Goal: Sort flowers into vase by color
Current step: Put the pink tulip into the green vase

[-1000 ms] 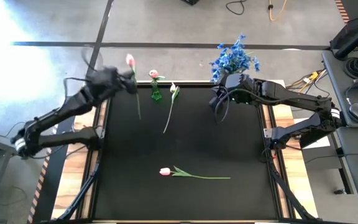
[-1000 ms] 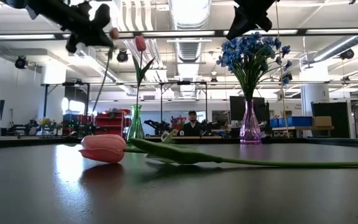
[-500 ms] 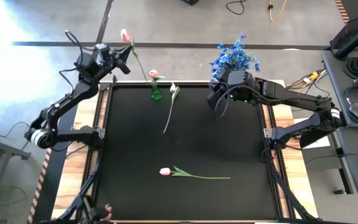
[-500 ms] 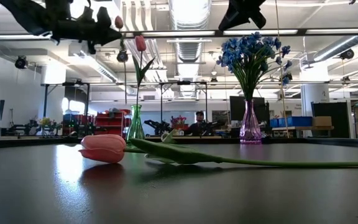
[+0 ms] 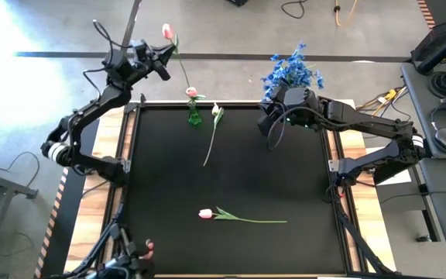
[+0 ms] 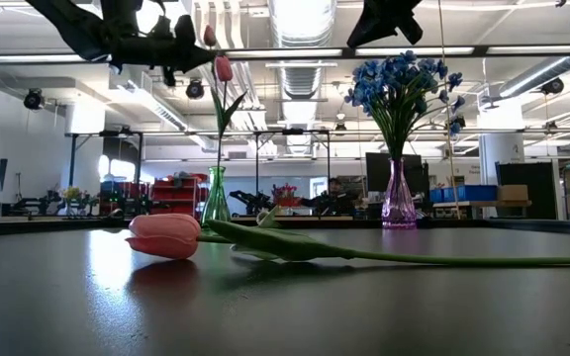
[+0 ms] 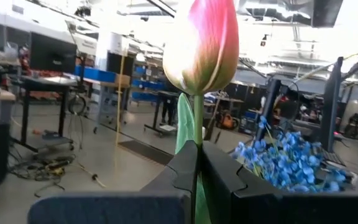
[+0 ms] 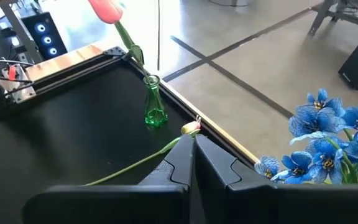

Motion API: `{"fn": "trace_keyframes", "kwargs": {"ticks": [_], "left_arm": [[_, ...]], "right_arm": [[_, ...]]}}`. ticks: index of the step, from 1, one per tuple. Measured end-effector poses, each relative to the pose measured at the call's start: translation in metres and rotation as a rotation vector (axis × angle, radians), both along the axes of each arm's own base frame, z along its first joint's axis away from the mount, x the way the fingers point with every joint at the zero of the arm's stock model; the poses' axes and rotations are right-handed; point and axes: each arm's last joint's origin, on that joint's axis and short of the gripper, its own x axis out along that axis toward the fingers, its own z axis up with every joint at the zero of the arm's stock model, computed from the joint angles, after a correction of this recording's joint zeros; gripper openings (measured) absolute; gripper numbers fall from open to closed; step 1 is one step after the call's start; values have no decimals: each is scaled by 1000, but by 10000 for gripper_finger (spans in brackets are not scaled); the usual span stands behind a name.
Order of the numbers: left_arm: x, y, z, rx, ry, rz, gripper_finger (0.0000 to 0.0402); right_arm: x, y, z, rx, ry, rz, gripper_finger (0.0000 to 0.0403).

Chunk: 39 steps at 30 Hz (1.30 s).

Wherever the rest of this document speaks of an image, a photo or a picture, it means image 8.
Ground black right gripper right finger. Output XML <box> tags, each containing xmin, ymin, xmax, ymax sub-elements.
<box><xmin>195</xmin><ymin>134</ymin><xmax>275</xmax><ymax>224</ymax></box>

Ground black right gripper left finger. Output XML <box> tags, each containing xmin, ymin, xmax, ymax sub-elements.
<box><xmin>137</xmin><ymin>134</ymin><xmax>194</xmax><ymax>188</ymax></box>

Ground blue veined flower bunch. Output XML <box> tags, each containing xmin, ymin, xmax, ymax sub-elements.
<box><xmin>255</xmin><ymin>133</ymin><xmax>358</xmax><ymax>185</ymax></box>

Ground large pink artificial tulip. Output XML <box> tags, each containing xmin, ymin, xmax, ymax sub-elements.
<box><xmin>88</xmin><ymin>0</ymin><xmax>150</xmax><ymax>85</ymax></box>

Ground green glass vase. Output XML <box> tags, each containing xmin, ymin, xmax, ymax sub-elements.
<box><xmin>144</xmin><ymin>74</ymin><xmax>169</xmax><ymax>128</ymax></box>

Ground small pink tulip bud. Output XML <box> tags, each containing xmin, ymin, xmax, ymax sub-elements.
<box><xmin>84</xmin><ymin>120</ymin><xmax>202</xmax><ymax>187</ymax></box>

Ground metal mounting plate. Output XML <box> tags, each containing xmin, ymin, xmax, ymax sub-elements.
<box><xmin>0</xmin><ymin>63</ymin><xmax>37</xmax><ymax>104</ymax></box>

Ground computer tower blue lights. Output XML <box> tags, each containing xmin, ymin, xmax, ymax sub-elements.
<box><xmin>22</xmin><ymin>11</ymin><xmax>68</xmax><ymax>60</ymax></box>

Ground black corner bracket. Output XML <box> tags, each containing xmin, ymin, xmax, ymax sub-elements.
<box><xmin>103</xmin><ymin>45</ymin><xmax>127</xmax><ymax>59</ymax></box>

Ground thin hanging cable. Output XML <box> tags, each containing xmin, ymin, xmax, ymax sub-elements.
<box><xmin>157</xmin><ymin>0</ymin><xmax>162</xmax><ymax>71</ymax></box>

